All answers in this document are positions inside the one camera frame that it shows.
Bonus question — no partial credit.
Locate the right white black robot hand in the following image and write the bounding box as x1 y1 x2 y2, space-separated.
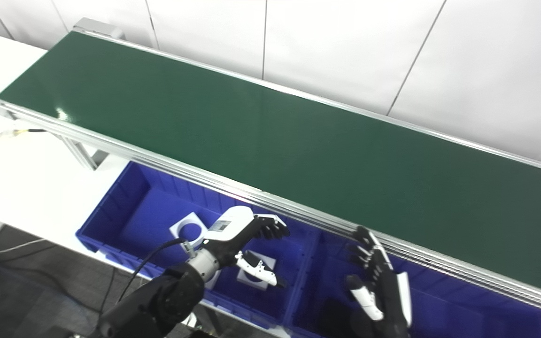
345 226 413 338

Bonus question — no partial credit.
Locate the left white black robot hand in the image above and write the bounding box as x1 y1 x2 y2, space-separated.
202 206 291 288

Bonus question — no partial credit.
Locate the white square part with hole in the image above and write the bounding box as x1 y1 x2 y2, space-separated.
236 251 277 292
202 270 223 291
170 212 215 249

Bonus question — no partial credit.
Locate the black plastic part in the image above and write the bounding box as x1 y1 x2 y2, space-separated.
317 298 360 338

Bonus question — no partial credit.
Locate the blue plastic bin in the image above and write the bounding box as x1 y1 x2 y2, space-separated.
282 230 541 338
76 161 320 329

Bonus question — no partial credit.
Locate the aluminium conveyor leg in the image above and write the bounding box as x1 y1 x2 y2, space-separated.
59 136 109 170

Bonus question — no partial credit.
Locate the grey conveyor end housing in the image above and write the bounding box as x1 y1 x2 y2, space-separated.
72 18 125 40

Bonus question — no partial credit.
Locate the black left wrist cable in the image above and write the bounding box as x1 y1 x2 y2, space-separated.
118 238 197 301

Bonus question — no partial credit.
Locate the green conveyor belt aluminium frame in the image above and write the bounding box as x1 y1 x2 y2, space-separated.
0 31 541 320

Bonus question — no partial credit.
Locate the white floor cable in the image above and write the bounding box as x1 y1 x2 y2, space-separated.
0 238 46 260

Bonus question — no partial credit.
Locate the thin cable with yellow connector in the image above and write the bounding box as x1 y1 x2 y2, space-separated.
0 128 48 153

